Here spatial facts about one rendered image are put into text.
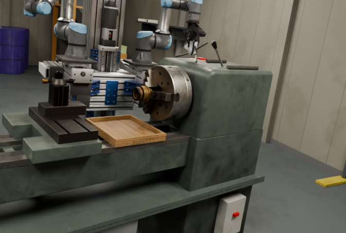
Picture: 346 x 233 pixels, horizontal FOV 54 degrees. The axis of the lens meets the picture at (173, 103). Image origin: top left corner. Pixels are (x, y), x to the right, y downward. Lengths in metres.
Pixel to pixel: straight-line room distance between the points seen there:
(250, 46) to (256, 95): 3.23
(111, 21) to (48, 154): 1.32
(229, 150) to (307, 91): 2.61
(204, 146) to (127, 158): 0.47
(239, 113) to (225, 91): 0.20
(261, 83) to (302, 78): 2.50
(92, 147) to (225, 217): 1.07
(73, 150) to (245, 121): 1.11
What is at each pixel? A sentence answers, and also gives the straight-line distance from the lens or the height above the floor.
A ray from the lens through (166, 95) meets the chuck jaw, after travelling 1.78.
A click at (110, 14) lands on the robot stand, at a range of 2.52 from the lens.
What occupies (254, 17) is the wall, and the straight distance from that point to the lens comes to 5.40.
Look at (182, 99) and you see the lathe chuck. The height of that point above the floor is 1.08.
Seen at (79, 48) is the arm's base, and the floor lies 1.23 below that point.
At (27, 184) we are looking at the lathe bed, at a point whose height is 0.75.
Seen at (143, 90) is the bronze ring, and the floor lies 1.10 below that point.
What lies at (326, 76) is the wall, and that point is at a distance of 4.46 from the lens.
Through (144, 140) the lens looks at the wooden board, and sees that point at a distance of 1.73.
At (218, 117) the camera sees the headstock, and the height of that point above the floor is 0.98.
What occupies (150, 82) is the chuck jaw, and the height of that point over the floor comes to 1.14.
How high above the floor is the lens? 1.47
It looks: 13 degrees down
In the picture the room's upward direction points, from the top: 7 degrees clockwise
